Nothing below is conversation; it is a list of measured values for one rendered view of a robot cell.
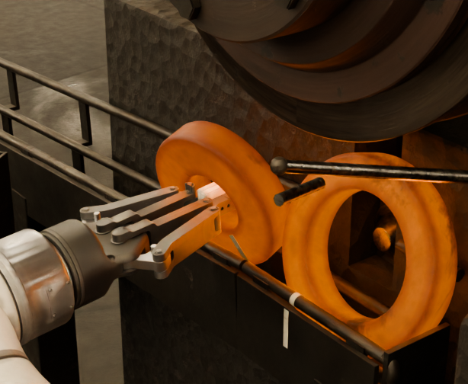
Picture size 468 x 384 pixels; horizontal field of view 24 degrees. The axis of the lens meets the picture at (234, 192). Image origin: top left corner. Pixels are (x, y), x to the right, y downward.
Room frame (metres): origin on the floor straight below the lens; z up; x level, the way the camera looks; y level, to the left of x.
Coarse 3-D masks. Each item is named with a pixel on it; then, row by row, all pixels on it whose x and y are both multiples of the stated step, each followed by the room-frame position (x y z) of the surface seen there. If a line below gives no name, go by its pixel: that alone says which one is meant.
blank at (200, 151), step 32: (192, 128) 0.98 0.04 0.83; (224, 128) 0.96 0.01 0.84; (160, 160) 1.00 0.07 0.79; (192, 160) 0.96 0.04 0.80; (224, 160) 0.93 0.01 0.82; (256, 160) 0.94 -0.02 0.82; (256, 192) 0.92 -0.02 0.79; (224, 224) 0.98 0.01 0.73; (256, 224) 0.93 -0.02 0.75; (256, 256) 0.95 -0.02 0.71
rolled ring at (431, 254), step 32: (352, 160) 0.89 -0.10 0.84; (384, 160) 0.87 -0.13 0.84; (320, 192) 0.91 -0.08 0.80; (352, 192) 0.91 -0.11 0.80; (384, 192) 0.85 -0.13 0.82; (416, 192) 0.83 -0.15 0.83; (288, 224) 0.92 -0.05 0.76; (320, 224) 0.91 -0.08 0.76; (416, 224) 0.82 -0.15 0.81; (448, 224) 0.83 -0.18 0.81; (288, 256) 0.91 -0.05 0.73; (320, 256) 0.91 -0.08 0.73; (416, 256) 0.81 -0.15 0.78; (448, 256) 0.81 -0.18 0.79; (320, 288) 0.88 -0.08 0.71; (416, 288) 0.80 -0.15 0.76; (448, 288) 0.80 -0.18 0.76; (352, 320) 0.84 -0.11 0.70; (384, 320) 0.81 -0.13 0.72; (416, 320) 0.79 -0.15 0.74
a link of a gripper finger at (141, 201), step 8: (152, 192) 0.96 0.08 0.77; (160, 192) 0.96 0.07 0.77; (168, 192) 0.95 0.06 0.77; (176, 192) 0.96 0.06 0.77; (120, 200) 0.94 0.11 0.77; (128, 200) 0.94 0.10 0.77; (136, 200) 0.94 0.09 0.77; (144, 200) 0.94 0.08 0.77; (152, 200) 0.95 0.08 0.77; (160, 200) 0.96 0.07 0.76; (88, 208) 0.93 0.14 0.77; (96, 208) 0.93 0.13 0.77; (104, 208) 0.93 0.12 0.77; (112, 208) 0.93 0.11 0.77; (120, 208) 0.93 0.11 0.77; (128, 208) 0.93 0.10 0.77; (136, 208) 0.94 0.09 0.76; (88, 216) 0.92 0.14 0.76; (104, 216) 0.92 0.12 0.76; (112, 216) 0.93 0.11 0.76
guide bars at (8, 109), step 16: (0, 64) 1.51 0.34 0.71; (32, 80) 1.44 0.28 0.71; (48, 80) 1.40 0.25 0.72; (16, 96) 1.49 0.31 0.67; (80, 96) 1.33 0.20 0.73; (0, 112) 1.47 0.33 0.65; (16, 112) 1.45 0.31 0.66; (80, 112) 1.34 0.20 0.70; (112, 112) 1.26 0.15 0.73; (128, 112) 1.25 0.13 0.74; (32, 128) 1.40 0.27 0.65; (48, 128) 1.37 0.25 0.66; (144, 128) 1.21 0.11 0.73; (160, 128) 1.18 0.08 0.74; (64, 144) 1.32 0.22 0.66; (80, 144) 1.30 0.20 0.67; (80, 160) 1.31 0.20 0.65; (96, 160) 1.26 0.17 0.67; (112, 160) 1.24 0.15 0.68; (128, 176) 1.20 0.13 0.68; (144, 176) 1.18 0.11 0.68; (400, 240) 0.87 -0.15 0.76; (272, 256) 0.99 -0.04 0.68; (272, 272) 0.99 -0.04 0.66; (352, 288) 0.89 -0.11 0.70; (368, 304) 0.87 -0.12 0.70; (384, 304) 0.86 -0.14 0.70
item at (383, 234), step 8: (384, 216) 0.94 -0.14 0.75; (392, 216) 0.93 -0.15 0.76; (384, 224) 0.93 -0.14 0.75; (392, 224) 0.93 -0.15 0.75; (376, 232) 0.93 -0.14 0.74; (384, 232) 0.92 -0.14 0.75; (392, 232) 0.92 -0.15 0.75; (376, 240) 0.93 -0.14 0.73; (384, 240) 0.92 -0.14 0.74; (392, 240) 0.92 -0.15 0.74; (384, 248) 0.92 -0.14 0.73; (392, 248) 0.92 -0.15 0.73
